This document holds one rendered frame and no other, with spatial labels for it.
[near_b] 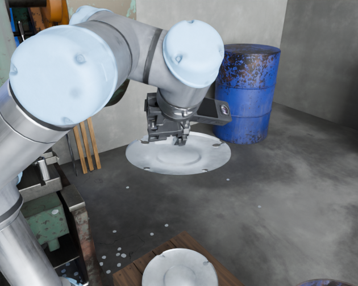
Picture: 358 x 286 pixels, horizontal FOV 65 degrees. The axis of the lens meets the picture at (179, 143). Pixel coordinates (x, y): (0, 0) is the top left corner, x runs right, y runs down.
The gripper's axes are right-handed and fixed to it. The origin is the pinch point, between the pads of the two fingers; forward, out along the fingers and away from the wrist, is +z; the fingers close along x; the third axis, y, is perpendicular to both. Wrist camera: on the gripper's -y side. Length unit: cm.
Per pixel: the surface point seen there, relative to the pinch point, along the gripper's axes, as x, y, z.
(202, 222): 22, -33, 125
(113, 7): -34.8, 11.1, -3.1
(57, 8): -54, 29, 18
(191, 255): 34, -11, 61
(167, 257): 33, -1, 62
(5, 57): -36, 45, 18
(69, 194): 3, 35, 53
